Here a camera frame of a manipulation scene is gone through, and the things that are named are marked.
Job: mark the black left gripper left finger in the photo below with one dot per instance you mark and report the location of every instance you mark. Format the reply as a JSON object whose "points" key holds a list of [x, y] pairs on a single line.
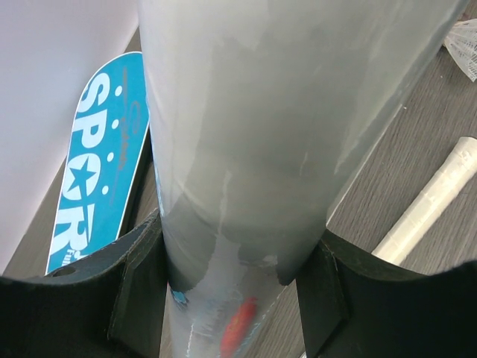
{"points": [[109, 304]]}

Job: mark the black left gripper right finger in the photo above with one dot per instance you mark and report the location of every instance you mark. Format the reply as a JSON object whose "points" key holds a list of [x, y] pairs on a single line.
{"points": [[353, 304]]}

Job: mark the white shuttlecock tube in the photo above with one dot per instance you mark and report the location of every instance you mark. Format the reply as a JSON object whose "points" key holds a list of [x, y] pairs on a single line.
{"points": [[260, 113]]}

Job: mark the white shuttlecock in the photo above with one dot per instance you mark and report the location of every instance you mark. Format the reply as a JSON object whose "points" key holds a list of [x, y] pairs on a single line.
{"points": [[460, 42]]}

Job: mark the blue racket far right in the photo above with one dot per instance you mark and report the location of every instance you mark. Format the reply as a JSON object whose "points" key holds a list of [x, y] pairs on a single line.
{"points": [[444, 186]]}

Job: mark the blue sport racket bag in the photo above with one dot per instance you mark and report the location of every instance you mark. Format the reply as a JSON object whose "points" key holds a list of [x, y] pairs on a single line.
{"points": [[109, 132]]}

